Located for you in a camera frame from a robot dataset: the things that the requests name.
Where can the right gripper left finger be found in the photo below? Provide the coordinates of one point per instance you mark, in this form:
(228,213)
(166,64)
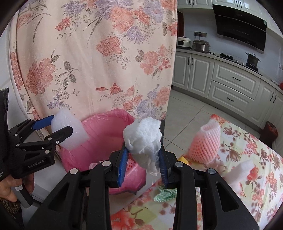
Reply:
(81,199)

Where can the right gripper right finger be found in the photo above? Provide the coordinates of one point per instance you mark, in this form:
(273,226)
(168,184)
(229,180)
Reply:
(220,205)

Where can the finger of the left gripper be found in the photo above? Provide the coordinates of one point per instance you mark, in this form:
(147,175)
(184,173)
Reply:
(55,137)
(24,129)

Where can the white foam block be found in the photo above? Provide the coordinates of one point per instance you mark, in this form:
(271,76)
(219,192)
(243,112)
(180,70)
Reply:
(74,132)
(238,174)

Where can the green white striped cloth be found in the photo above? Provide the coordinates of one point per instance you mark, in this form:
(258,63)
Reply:
(165,195)

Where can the tall pink foam fruit net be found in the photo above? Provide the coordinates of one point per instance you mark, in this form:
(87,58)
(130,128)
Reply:
(206,143)

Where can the white tissue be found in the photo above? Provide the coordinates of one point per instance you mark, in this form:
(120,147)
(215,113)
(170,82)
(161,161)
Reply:
(142,138)

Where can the yellow sponge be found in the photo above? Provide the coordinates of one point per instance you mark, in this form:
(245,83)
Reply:
(183,160)

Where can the pink trash bin with bag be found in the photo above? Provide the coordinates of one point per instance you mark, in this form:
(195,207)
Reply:
(105,132)

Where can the white lower kitchen cabinets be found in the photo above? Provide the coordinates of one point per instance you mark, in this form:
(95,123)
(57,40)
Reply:
(231,87)

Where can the white kitchen cabinets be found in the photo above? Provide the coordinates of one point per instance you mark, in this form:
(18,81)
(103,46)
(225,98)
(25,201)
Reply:
(252,7)
(231,87)

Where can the white upper kitchen cabinets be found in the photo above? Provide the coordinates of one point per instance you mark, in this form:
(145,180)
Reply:
(252,7)

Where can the dark red floor bin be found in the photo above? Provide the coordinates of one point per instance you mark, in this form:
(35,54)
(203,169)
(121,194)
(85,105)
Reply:
(269,134)

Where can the floral curtain cloth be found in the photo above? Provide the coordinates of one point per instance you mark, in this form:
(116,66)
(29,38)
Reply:
(94,56)

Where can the black gas stove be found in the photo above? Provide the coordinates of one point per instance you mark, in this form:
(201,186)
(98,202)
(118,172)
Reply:
(228,57)

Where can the black cooking pot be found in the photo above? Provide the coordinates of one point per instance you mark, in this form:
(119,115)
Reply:
(252,59)

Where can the steel pressure cooker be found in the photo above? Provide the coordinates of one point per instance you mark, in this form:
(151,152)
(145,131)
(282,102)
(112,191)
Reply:
(201,46)

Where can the white rice cooker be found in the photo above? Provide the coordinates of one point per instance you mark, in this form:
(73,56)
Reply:
(184,42)

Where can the black range hood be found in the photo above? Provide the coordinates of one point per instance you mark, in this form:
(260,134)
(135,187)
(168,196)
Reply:
(241,26)

